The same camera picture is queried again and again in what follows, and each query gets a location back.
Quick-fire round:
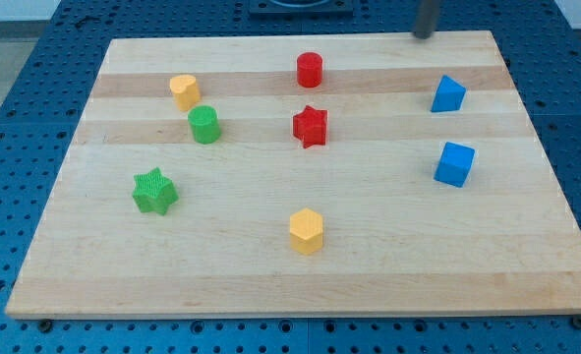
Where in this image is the red cylinder block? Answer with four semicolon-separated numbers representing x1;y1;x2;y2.
296;52;323;89

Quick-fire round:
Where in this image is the blue triangle block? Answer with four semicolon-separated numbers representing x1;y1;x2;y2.
431;75;467;113

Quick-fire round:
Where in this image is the yellow hexagon block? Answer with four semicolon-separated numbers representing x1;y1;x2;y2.
289;208;323;255

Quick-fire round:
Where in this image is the green star block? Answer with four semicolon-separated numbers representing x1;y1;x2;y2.
132;167;179;215

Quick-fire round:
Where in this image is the wooden board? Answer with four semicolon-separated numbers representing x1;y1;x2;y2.
6;30;581;320

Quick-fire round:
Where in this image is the blue cube block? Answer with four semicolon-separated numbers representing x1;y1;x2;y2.
434;142;475;188

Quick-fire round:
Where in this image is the green cylinder block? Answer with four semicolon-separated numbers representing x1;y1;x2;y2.
188;105;221;144

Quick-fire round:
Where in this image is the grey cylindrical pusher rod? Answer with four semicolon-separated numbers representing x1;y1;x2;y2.
412;0;441;39

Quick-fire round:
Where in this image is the red star block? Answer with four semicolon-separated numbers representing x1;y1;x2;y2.
293;105;328;148

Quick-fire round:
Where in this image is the yellow heart block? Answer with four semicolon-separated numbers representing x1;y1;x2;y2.
169;74;202;111

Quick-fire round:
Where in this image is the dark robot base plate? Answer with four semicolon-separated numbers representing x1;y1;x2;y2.
245;0;354;20

